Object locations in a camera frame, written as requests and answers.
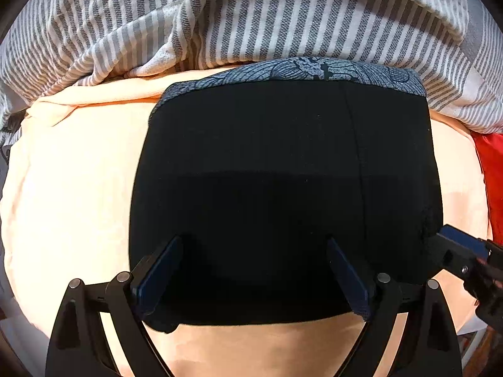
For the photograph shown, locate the black pants with blue trim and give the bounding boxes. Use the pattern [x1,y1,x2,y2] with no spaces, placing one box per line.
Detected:
[129,57,442,326]

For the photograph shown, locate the red embroidered pillow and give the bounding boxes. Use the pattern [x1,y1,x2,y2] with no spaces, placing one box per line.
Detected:
[472,132,503,246]

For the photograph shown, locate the peach bed sheet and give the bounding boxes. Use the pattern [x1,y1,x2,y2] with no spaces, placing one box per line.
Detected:
[1,67,492,376]

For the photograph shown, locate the grey striped duvet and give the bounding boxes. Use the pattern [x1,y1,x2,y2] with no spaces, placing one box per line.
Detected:
[1,0,502,134]

